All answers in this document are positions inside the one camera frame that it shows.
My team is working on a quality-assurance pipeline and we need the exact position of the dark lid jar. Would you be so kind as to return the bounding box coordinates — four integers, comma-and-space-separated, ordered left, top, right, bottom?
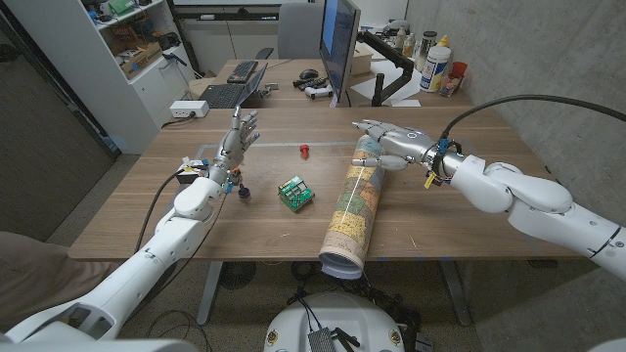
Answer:
415, 30, 438, 72

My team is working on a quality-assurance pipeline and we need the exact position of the white power strip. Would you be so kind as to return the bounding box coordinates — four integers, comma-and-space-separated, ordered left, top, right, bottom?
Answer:
168, 100, 210, 119

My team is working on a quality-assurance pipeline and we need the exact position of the grey office chair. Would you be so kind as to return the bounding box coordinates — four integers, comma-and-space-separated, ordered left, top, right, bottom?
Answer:
254, 2, 325, 61

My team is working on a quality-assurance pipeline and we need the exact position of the red cup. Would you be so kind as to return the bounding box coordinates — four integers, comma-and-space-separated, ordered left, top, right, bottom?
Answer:
439, 61, 469, 98

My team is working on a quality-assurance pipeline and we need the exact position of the small green box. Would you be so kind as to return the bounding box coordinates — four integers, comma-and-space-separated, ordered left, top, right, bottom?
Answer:
278, 175, 316, 214

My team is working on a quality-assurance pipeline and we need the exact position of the black round fan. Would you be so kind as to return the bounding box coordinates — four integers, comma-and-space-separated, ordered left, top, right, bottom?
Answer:
218, 261, 257, 290

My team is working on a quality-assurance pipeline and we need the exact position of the beige trouser leg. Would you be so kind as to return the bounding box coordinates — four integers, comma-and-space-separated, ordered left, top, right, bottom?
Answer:
0, 231, 123, 333

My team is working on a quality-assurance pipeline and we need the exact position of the white game controller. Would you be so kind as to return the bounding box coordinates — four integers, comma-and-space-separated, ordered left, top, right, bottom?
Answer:
303, 84, 335, 101

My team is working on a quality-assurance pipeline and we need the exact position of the black remote control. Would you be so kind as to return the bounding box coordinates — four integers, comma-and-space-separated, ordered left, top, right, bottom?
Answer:
291, 76, 329, 92

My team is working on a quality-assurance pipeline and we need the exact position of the large white paper sheet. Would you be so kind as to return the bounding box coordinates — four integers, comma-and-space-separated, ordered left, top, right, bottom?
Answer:
349, 60, 425, 102

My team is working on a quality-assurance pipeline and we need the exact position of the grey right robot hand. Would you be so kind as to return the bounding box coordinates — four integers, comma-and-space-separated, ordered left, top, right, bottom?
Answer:
350, 118, 439, 172

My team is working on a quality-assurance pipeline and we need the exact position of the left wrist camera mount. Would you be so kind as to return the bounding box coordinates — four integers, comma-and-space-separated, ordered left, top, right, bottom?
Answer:
174, 155, 211, 185

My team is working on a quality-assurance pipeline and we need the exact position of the white canister blue label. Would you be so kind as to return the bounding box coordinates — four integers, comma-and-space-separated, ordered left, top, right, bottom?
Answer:
419, 45, 452, 94

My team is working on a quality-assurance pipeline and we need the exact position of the white shelf cabinet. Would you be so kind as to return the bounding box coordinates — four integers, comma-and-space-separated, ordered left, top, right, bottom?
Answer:
2, 0, 197, 155

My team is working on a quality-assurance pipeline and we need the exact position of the grey table leg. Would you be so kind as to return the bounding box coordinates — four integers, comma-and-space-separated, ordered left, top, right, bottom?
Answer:
437, 258, 473, 327
196, 261, 224, 327

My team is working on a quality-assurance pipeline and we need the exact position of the wooden office desk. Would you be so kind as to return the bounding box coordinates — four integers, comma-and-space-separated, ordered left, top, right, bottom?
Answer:
188, 58, 473, 109

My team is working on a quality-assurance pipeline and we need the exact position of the light wooden box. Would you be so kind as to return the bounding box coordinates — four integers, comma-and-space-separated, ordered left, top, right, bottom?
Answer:
349, 42, 376, 76

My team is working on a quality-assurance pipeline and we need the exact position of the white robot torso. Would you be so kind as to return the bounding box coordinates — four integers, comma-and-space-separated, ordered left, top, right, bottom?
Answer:
263, 291, 406, 352

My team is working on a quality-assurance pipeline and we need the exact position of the black keyboard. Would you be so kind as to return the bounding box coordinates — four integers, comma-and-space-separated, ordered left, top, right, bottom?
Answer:
226, 60, 259, 85

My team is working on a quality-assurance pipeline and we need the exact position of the black computer monitor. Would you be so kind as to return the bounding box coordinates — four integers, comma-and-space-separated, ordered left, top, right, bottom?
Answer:
318, 0, 362, 104

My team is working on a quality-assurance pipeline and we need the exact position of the rolled colourful map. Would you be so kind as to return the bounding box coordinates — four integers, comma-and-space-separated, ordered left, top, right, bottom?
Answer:
318, 134, 389, 281

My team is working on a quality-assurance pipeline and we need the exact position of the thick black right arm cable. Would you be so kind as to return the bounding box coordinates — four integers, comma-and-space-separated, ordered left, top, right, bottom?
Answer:
439, 94, 626, 143

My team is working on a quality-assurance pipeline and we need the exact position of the black laptop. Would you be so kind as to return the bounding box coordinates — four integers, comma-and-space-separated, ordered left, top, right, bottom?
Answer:
199, 62, 269, 110

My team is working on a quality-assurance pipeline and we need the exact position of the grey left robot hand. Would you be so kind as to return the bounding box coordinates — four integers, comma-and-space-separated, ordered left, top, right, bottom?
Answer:
208, 106, 260, 186

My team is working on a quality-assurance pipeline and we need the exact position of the cardboard box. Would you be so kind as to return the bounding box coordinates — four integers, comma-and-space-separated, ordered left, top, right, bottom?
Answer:
111, 41, 163, 80

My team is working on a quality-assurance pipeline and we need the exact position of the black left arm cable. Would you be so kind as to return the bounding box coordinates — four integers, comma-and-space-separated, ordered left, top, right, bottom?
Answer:
134, 171, 185, 253

